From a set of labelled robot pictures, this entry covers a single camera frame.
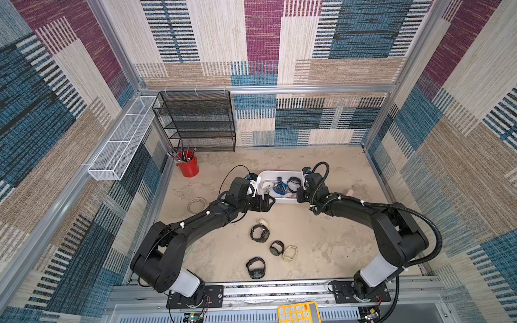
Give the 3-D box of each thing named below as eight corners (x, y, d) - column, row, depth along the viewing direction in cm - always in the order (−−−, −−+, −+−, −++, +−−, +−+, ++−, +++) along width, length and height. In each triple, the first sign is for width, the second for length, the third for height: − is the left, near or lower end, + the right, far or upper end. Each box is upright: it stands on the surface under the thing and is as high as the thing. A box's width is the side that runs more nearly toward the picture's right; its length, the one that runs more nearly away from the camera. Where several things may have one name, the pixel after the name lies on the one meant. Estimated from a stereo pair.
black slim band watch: (269, 255, 84) (269, 253, 82) (269, 242, 87) (269, 240, 86) (284, 255, 84) (284, 253, 82) (283, 242, 87) (283, 240, 86)
